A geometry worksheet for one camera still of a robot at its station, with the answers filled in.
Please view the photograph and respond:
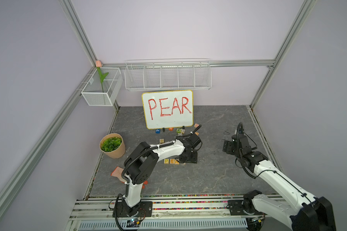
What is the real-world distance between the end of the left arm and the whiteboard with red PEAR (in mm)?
290

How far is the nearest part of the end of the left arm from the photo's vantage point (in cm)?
68

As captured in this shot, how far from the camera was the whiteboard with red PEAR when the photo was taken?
0.97 metres
